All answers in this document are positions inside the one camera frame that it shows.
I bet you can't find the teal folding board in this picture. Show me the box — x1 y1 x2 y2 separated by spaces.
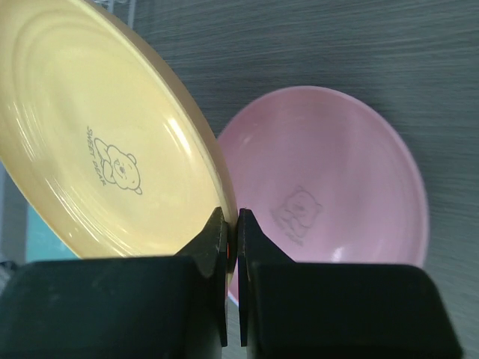
25 206 77 263

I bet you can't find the yellow plate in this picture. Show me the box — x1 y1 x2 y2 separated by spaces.
1 1 237 258

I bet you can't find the white wire dish rack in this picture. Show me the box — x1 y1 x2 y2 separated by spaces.
93 0 137 23

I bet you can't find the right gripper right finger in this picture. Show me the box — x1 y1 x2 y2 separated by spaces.
237 209 461 358

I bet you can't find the blue plate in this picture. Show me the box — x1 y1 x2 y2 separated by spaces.
228 292 239 307

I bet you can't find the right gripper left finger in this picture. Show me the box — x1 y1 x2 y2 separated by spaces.
1 209 228 358

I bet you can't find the pink plate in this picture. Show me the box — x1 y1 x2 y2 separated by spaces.
216 85 430 304

